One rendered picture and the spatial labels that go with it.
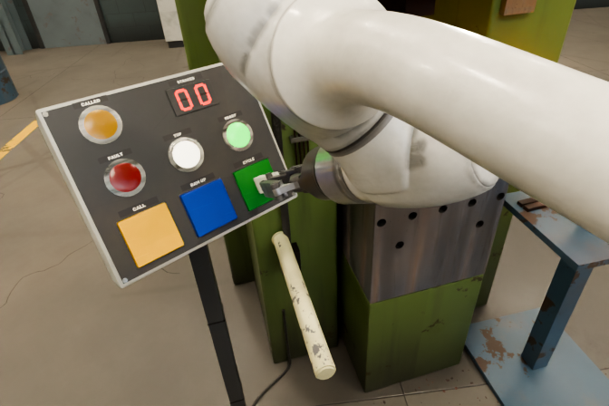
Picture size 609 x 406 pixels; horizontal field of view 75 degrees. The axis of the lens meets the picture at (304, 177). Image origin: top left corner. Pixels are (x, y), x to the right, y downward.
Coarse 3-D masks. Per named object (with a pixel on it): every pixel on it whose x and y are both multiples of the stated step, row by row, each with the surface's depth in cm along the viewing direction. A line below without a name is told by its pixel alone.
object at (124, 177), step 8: (120, 168) 59; (128, 168) 59; (136, 168) 60; (112, 176) 58; (120, 176) 59; (128, 176) 59; (136, 176) 60; (112, 184) 58; (120, 184) 59; (128, 184) 59; (136, 184) 60
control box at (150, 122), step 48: (96, 96) 58; (144, 96) 62; (192, 96) 66; (240, 96) 71; (48, 144) 59; (96, 144) 58; (144, 144) 61; (96, 192) 57; (144, 192) 61; (288, 192) 74; (96, 240) 58; (192, 240) 64
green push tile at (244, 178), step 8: (264, 160) 72; (248, 168) 70; (256, 168) 71; (264, 168) 72; (240, 176) 69; (248, 176) 70; (256, 176) 71; (240, 184) 69; (248, 184) 70; (240, 192) 69; (248, 192) 70; (256, 192) 71; (248, 200) 70; (256, 200) 70; (264, 200) 71; (248, 208) 70
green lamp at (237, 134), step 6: (234, 126) 69; (240, 126) 70; (228, 132) 69; (234, 132) 69; (240, 132) 70; (246, 132) 71; (228, 138) 69; (234, 138) 69; (240, 138) 70; (246, 138) 71; (234, 144) 69; (240, 144) 70
